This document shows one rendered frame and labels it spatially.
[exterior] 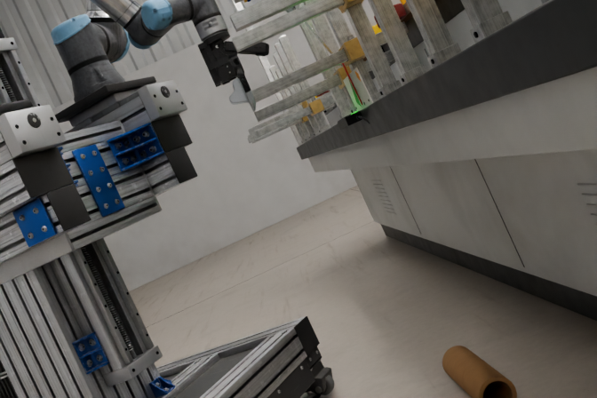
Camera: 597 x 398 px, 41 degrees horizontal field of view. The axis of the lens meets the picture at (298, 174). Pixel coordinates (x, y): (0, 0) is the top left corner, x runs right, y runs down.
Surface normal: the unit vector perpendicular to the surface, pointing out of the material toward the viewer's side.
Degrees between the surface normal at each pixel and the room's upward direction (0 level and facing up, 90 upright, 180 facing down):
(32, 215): 90
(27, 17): 90
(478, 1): 90
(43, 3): 90
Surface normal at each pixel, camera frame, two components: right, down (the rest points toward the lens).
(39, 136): 0.81, -0.37
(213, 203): 0.04, 0.00
